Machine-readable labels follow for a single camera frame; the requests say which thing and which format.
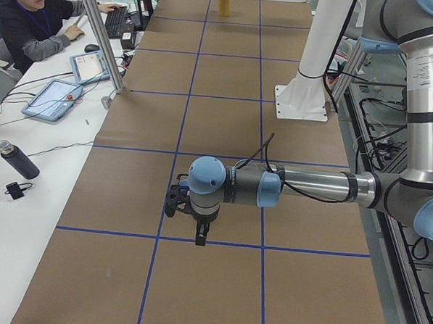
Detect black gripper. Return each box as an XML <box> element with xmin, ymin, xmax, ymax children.
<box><xmin>192</xmin><ymin>212</ymin><xmax>218</xmax><ymax>246</ymax></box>

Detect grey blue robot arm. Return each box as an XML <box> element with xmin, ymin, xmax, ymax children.
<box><xmin>165</xmin><ymin>0</ymin><xmax>433</xmax><ymax>246</ymax></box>

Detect yellow wooden cup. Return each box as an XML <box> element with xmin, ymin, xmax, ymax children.
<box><xmin>218</xmin><ymin>0</ymin><xmax>231</xmax><ymax>17</ymax></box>

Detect small black adapter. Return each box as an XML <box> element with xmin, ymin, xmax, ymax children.
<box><xmin>5</xmin><ymin>182</ymin><xmax>33</xmax><ymax>200</ymax></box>

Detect lower blue teach pendant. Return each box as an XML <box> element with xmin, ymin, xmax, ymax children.
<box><xmin>21</xmin><ymin>80</ymin><xmax>83</xmax><ymax>122</ymax></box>

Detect blue teach pendant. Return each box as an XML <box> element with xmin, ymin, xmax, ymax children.
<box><xmin>70</xmin><ymin>51</ymin><xmax>110</xmax><ymax>86</ymax></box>
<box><xmin>21</xmin><ymin>80</ymin><xmax>83</xmax><ymax>122</ymax></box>

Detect upper blue teach pendant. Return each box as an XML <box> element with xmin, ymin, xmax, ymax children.
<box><xmin>70</xmin><ymin>51</ymin><xmax>110</xmax><ymax>86</ymax></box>

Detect black water bottle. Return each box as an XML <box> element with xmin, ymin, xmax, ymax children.
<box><xmin>0</xmin><ymin>140</ymin><xmax>40</xmax><ymax>180</ymax></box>

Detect black power brick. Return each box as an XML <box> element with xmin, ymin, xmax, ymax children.
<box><xmin>120</xmin><ymin>31</ymin><xmax>136</xmax><ymax>50</ymax></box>

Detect black computer mouse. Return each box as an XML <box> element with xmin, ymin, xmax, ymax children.
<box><xmin>83</xmin><ymin>43</ymin><xmax>100</xmax><ymax>53</ymax></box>

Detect black keyboard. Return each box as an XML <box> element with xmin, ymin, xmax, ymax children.
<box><xmin>104</xmin><ymin>6</ymin><xmax>128</xmax><ymax>39</ymax></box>

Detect black braided camera cable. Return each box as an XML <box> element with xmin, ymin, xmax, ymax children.
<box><xmin>233</xmin><ymin>131</ymin><xmax>356</xmax><ymax>204</ymax></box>

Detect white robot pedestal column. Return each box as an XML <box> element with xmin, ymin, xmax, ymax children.
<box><xmin>275</xmin><ymin>0</ymin><xmax>361</xmax><ymax>122</ymax></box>

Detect cables on right rail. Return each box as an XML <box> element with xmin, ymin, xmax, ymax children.
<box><xmin>327</xmin><ymin>66</ymin><xmax>433</xmax><ymax>261</ymax></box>

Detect aluminium frame post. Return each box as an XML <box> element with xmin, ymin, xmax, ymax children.
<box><xmin>82</xmin><ymin>0</ymin><xmax>124</xmax><ymax>94</ymax></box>

